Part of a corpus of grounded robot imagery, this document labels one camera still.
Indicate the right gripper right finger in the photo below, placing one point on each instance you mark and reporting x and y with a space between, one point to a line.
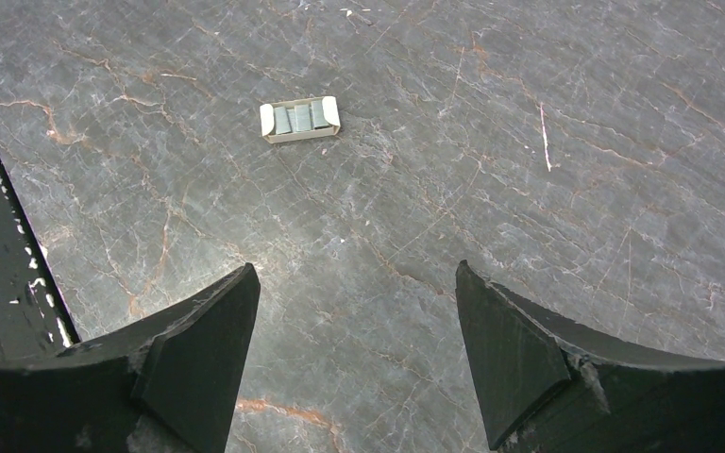
546 383

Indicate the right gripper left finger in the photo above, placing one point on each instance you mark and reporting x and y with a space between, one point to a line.
168 382

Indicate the white staple box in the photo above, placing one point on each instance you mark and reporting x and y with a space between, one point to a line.
301 119

